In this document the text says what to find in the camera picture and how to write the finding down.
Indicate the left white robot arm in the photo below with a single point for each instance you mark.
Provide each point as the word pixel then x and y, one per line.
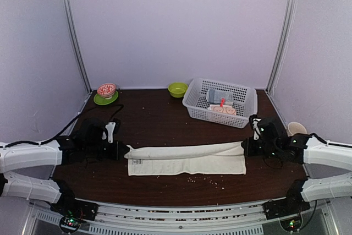
pixel 18 160

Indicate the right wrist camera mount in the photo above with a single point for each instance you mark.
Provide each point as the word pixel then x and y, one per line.
pixel 254 120

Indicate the right aluminium frame post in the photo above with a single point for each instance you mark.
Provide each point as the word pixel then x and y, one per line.
pixel 287 22

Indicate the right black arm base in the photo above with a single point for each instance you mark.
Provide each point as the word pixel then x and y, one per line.
pixel 293 203

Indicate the left aluminium frame post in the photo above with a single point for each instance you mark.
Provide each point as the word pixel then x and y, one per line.
pixel 75 45

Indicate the orange bunny pattern towel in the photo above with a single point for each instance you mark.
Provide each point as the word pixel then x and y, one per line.
pixel 224 109

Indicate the beige paper cup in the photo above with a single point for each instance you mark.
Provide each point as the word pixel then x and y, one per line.
pixel 294 128

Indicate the white towel blue print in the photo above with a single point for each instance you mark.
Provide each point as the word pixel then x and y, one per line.
pixel 225 158

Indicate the red patterned bowl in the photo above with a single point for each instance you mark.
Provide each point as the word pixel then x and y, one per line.
pixel 106 90

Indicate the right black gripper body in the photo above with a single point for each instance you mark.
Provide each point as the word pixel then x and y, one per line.
pixel 268 149

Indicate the small green bowl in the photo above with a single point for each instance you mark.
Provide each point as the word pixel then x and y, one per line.
pixel 177 89

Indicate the front aluminium rail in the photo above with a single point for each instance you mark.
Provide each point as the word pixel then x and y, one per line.
pixel 243 218

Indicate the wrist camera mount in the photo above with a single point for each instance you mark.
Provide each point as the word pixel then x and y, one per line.
pixel 254 120
pixel 111 128

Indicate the green plate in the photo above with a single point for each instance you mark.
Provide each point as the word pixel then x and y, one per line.
pixel 101 101

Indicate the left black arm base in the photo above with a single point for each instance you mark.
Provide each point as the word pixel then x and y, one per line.
pixel 69 206

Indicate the white plastic perforated basket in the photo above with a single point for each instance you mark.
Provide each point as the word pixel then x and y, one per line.
pixel 245 102

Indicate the aluminium frame post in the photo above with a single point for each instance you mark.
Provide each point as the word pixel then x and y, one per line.
pixel 287 22
pixel 75 45

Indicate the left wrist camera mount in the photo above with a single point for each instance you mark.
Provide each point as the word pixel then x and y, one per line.
pixel 111 128

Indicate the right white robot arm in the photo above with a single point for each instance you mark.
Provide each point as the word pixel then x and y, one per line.
pixel 331 160

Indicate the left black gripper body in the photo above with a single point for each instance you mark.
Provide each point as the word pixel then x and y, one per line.
pixel 93 149

